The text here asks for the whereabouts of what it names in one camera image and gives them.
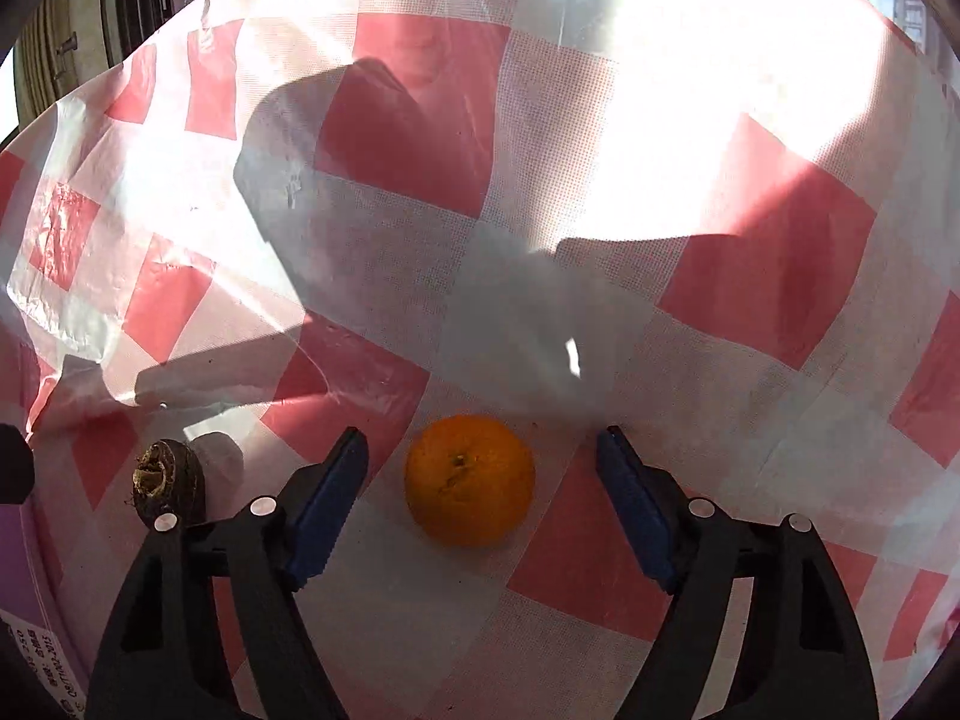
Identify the small dark round fruit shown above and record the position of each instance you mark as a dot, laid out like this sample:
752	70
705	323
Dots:
180	480

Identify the black object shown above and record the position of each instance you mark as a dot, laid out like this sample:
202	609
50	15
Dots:
13	465

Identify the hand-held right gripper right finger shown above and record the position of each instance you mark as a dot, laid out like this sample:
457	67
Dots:
636	514

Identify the purple box with label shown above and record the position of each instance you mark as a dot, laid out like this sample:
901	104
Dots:
34	615

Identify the orange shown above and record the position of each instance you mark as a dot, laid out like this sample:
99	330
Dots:
471	481

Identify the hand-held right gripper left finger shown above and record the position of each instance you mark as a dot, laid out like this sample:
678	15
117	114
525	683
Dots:
330	510

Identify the red white checkered tablecloth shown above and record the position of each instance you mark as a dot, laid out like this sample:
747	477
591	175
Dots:
570	240

